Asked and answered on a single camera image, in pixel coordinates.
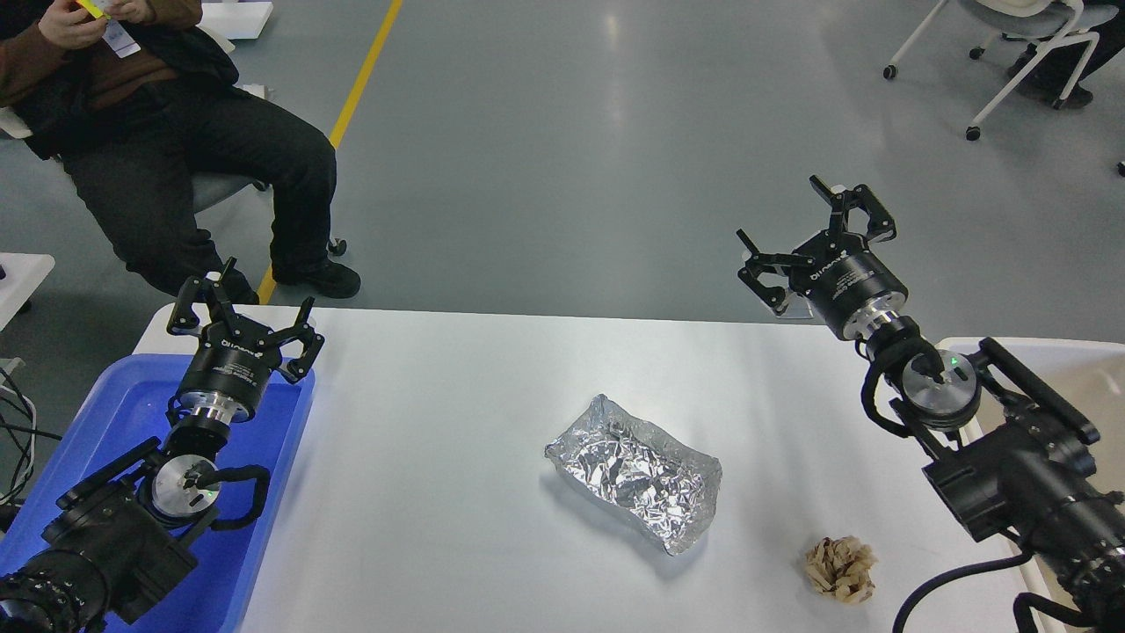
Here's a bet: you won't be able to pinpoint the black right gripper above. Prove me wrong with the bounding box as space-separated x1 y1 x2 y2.
736 175 909 340

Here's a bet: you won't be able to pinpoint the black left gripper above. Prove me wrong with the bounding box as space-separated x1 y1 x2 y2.
167 257 326 422

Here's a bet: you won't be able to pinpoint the colourful puzzle cube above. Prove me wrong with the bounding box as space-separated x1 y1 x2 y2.
74 0 110 20

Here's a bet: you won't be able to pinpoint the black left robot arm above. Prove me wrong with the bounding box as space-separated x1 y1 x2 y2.
3 259 324 632

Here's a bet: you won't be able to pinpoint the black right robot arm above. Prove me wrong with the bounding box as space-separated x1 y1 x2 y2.
737 177 1124 632

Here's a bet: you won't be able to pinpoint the person's left hand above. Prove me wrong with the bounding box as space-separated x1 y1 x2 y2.
102 0 161 25

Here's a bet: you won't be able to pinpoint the person's right hand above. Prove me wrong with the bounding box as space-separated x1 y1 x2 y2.
39 1 108 51

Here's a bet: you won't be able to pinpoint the left floor plate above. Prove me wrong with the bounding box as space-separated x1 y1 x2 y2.
777 293 816 320

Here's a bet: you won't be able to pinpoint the blue plastic tray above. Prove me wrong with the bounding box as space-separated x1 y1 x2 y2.
1 355 316 632

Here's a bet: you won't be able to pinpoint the white side table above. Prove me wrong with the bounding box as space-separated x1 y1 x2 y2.
1 252 55 331

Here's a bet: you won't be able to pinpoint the seated person in brown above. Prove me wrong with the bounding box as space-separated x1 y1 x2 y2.
1 1 361 299

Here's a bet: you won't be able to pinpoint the crumpled aluminium foil tray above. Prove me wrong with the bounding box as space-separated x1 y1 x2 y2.
545 394 723 557

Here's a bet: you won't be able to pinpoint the beige plastic bin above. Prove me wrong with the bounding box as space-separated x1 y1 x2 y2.
915 338 1124 632

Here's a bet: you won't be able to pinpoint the white box on floor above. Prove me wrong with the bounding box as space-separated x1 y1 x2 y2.
200 1 275 40

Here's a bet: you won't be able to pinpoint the white office chair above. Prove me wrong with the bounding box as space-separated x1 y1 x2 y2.
883 0 1110 142

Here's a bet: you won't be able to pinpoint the crumpled brown paper ball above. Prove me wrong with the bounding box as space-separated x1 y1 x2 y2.
803 535 878 605

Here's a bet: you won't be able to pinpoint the black cables at left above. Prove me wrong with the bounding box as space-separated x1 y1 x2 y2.
0 356 64 510

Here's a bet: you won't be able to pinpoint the white badge on lanyard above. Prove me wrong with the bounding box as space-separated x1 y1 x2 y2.
102 19 141 58

